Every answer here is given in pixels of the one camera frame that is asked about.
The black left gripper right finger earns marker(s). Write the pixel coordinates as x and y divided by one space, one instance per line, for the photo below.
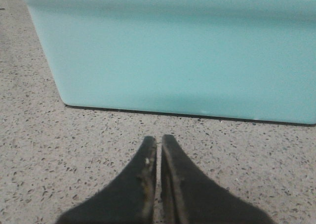
191 197

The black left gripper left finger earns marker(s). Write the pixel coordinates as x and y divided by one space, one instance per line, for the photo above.
128 199

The light blue storage box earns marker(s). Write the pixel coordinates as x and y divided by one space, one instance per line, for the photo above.
246 59

